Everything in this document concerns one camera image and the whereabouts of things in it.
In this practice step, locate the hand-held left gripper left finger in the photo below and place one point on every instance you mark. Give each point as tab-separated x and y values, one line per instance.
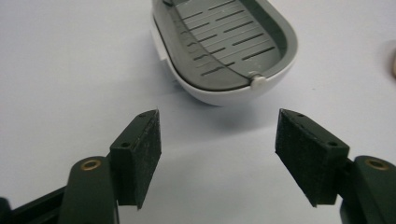
137	161

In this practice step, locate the white and grey drain basket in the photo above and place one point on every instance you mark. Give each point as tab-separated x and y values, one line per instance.
224	49

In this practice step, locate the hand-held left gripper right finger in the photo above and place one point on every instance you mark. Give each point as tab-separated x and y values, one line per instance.
311	155

